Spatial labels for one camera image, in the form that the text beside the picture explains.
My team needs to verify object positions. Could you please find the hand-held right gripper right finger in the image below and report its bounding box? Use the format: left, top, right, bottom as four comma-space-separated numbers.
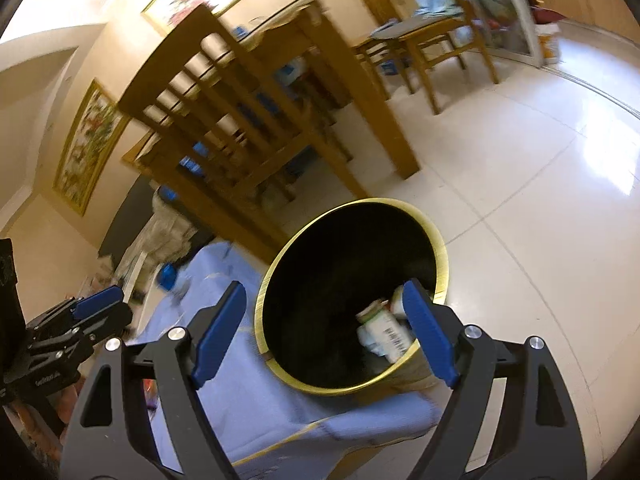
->
402, 279, 589, 480

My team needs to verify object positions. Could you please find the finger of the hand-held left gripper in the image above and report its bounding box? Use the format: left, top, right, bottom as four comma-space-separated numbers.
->
27, 302, 134, 362
26, 285, 125, 335

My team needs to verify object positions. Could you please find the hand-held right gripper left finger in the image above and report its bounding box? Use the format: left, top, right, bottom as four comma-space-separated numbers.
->
60, 280, 248, 480

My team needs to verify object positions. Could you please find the black gold-rimmed trash bin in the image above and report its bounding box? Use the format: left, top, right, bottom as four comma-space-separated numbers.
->
253, 198, 451, 397

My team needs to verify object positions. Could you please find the white bottle with barcode label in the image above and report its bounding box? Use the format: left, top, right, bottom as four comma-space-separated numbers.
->
355, 300, 417, 365

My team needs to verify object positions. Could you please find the dark flat panel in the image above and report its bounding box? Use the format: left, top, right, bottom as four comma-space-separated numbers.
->
98, 176, 157, 261

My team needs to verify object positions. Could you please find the pile of white bags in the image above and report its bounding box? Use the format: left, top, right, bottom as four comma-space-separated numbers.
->
131, 194, 211, 281

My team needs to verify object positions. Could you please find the gold-framed tall painting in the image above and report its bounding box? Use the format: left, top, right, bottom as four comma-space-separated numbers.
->
52, 78, 131, 219

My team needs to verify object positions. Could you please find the slatted wooden chair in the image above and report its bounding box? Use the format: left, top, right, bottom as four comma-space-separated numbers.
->
117, 2, 372, 263

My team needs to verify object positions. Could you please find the wooden dining table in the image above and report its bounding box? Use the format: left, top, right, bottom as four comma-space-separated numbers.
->
220, 0, 421, 182

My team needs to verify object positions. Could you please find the wooden chair with grey seat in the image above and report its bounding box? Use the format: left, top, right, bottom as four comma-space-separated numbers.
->
352, 0, 502, 116

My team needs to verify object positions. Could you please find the white bucket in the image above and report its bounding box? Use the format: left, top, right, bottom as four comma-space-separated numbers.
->
536, 22, 562, 65

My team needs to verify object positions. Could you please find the glass sliding door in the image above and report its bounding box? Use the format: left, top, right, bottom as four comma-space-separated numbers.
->
400, 0, 547, 68

